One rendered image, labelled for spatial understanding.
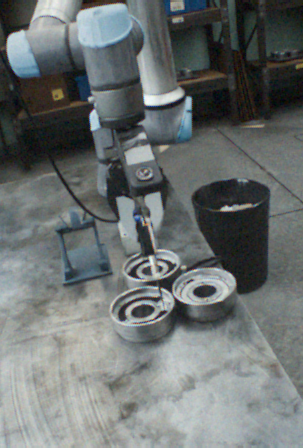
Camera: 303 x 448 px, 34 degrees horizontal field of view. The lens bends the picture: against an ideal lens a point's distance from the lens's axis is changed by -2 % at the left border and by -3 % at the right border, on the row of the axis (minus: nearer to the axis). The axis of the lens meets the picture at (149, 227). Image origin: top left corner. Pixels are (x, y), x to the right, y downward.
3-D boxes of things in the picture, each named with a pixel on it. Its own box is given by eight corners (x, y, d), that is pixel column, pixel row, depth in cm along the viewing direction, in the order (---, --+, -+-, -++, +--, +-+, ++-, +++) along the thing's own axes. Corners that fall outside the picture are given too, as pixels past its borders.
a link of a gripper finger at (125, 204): (134, 229, 87) (130, 179, 83) (140, 245, 82) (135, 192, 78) (116, 232, 87) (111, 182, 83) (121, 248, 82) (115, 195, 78)
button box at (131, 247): (159, 248, 104) (156, 227, 102) (126, 256, 104) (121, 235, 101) (152, 231, 111) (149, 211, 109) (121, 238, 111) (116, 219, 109)
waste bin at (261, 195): (286, 288, 218) (283, 199, 198) (214, 307, 215) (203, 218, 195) (258, 252, 248) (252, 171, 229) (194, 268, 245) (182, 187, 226)
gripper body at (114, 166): (152, 170, 85) (140, 101, 80) (162, 188, 78) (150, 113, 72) (107, 180, 84) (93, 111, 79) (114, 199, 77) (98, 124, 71)
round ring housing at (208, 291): (250, 304, 83) (249, 284, 81) (200, 333, 78) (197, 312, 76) (211, 280, 91) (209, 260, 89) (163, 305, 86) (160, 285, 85)
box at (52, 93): (79, 104, 413) (69, 59, 396) (21, 117, 405) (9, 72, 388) (73, 96, 448) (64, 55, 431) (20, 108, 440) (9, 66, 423)
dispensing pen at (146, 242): (156, 309, 78) (131, 205, 81) (154, 308, 83) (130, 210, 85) (169, 305, 79) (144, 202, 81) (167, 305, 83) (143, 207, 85)
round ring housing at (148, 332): (146, 354, 76) (141, 334, 74) (101, 330, 83) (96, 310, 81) (190, 318, 82) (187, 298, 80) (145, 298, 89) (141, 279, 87)
